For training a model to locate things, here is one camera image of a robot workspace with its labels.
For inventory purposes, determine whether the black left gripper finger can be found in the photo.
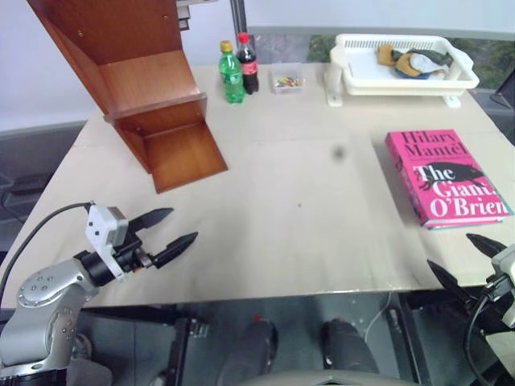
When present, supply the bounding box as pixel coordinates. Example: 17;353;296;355
128;207;175;235
154;231;200;269

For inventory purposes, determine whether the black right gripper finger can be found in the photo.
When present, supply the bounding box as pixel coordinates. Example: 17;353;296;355
426;260;472;306
465;232;505;259

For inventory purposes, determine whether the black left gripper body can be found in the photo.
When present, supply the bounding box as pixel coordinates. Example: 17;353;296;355
114;234;157;277

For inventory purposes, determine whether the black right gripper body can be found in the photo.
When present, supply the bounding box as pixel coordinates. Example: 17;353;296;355
464;285;509;334

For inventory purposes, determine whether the pink hardcover book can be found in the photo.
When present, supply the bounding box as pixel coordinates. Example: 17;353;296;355
385;129;515;229

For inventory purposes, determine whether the wooden shelf unit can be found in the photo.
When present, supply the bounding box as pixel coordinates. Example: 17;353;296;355
26;0;229;195

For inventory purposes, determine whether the dark rounded shape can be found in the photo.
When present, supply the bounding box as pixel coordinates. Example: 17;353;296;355
225;319;279;379
320;318;380;377

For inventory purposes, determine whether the grey robot torso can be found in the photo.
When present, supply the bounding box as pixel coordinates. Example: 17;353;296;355
237;368;407;386

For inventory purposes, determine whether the green soda bottle yellow cap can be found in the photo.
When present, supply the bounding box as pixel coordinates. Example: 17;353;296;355
218;40;246;105

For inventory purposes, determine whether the cola bottle red cap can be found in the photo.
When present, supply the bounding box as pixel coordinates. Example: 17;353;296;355
236;32;260;96

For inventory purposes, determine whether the white cloth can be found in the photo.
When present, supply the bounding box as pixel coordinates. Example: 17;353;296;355
410;54;451;76

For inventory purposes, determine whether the clear box of coloured pieces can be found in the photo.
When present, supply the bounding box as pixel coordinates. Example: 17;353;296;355
270;62;306;96

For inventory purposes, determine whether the blue and yellow cloth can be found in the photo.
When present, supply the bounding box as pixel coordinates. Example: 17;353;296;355
394;53;434;80

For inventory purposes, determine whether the dark green cloth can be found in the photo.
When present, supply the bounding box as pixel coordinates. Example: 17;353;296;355
392;47;455;68

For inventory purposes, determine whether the white plastic basket rack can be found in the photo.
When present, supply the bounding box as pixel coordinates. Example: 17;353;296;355
323;33;481;109

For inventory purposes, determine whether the grey metal pole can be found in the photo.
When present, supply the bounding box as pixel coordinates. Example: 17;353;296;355
229;0;247;38

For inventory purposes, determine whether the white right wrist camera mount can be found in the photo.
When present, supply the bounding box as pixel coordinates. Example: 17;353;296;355
484;242;515;291

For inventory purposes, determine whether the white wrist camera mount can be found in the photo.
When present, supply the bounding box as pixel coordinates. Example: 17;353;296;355
484;242;515;291
84;203;130;279

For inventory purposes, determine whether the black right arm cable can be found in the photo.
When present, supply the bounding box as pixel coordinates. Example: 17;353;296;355
461;292;498;381

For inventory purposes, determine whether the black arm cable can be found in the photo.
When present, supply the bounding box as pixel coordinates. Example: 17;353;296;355
0;201;96;311
461;292;498;381

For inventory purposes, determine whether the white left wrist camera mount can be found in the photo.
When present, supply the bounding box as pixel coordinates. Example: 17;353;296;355
84;203;130;279

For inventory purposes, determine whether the thin white cable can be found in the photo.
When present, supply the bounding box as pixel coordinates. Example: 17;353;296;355
365;292;394;341

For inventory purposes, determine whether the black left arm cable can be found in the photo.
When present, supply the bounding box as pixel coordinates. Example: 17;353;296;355
0;201;96;311

